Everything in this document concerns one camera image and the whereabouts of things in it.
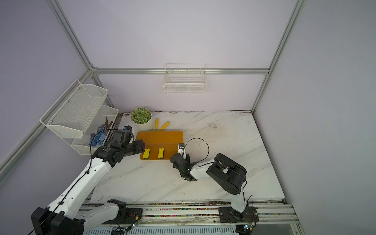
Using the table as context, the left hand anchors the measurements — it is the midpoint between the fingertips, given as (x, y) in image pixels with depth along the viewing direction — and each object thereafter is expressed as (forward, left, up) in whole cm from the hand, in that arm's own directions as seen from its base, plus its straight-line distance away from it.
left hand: (139, 147), depth 80 cm
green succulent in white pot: (+25, +5, -3) cm, 26 cm away
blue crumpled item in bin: (+7, +27, -3) cm, 28 cm away
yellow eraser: (+5, -9, -15) cm, 18 cm away
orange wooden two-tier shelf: (+14, -6, -20) cm, 26 cm away
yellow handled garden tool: (+31, -1, -16) cm, 35 cm away
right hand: (+4, -21, -17) cm, 27 cm away
